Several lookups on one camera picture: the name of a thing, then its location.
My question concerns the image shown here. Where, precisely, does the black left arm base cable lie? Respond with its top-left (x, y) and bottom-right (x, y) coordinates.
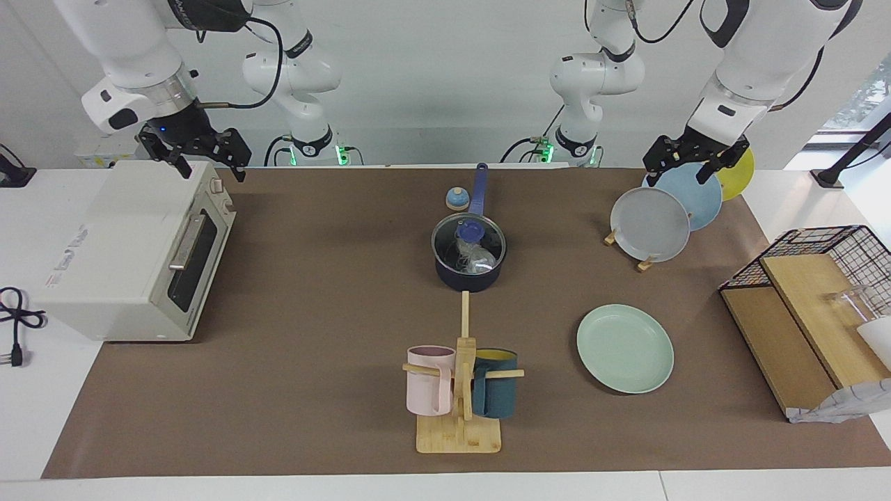
top-left (500, 104), bottom-right (566, 165)

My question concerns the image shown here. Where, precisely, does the pink mug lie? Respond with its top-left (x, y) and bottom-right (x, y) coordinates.
top-left (407, 346), bottom-right (456, 417)

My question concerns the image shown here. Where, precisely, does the yellow plate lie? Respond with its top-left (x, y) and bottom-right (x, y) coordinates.
top-left (716, 146), bottom-right (755, 202)

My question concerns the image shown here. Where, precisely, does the white cup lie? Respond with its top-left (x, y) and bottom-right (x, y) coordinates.
top-left (856, 317), bottom-right (891, 369)

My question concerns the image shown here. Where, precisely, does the white wall socket box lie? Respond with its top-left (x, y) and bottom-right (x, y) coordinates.
top-left (74, 143), bottom-right (150, 169)

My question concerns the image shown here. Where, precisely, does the black power cable with plug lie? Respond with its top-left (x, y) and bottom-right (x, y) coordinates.
top-left (0, 287), bottom-right (47, 368)

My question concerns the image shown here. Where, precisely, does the light blue plate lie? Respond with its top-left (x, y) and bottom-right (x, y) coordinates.
top-left (642, 162), bottom-right (723, 232)

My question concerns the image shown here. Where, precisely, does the clear glass cup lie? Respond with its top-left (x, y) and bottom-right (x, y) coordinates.
top-left (825, 284), bottom-right (881, 322)

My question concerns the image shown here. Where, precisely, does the dark teal mug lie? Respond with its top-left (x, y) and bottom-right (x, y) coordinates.
top-left (472, 349), bottom-right (519, 419)

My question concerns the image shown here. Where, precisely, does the black wire basket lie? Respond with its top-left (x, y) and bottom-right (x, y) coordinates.
top-left (718, 225), bottom-right (891, 318)

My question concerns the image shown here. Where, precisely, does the grey plate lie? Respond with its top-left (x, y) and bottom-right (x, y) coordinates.
top-left (610, 186), bottom-right (691, 264)

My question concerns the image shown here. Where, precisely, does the clear vermicelli packet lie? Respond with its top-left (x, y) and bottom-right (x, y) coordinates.
top-left (456, 240), bottom-right (498, 273)

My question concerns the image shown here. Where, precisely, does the black desk clamp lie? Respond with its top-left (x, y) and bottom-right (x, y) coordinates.
top-left (0, 144), bottom-right (37, 189)

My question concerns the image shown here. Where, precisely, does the mint green plate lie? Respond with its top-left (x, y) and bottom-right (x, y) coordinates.
top-left (576, 304), bottom-right (675, 395)

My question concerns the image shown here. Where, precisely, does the grey patterned cloth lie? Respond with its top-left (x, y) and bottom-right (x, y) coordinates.
top-left (787, 379), bottom-right (891, 424)

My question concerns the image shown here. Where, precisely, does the dark blue saucepan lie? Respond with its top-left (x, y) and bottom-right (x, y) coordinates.
top-left (432, 163), bottom-right (507, 293)

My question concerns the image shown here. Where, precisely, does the black clamp stand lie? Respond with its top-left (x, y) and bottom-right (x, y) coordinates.
top-left (811, 111), bottom-right (891, 189)

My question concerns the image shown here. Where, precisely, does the black right arm base cable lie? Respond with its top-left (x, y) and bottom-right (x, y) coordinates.
top-left (263, 135), bottom-right (294, 168)

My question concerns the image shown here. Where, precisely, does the glass lid with blue knob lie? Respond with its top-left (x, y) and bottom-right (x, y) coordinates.
top-left (432, 213), bottom-right (507, 274)

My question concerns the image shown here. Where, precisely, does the bamboo two-tier shelf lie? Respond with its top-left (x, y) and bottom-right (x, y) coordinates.
top-left (720, 254), bottom-right (891, 418)

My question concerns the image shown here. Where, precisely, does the brown table mat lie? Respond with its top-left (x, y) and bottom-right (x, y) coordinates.
top-left (42, 167), bottom-right (891, 479)

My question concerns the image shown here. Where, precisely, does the black arm base cable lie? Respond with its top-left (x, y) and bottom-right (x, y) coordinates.
top-left (263, 135), bottom-right (294, 168)
top-left (500, 104), bottom-right (566, 165)

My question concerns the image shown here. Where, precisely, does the white toaster oven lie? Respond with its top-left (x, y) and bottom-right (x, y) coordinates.
top-left (33, 160), bottom-right (237, 343)

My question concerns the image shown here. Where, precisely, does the wooden mug tree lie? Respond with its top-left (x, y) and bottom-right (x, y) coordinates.
top-left (402, 291), bottom-right (525, 454)

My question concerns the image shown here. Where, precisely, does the wooden plate rack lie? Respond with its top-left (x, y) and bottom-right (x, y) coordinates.
top-left (604, 226), bottom-right (656, 273)

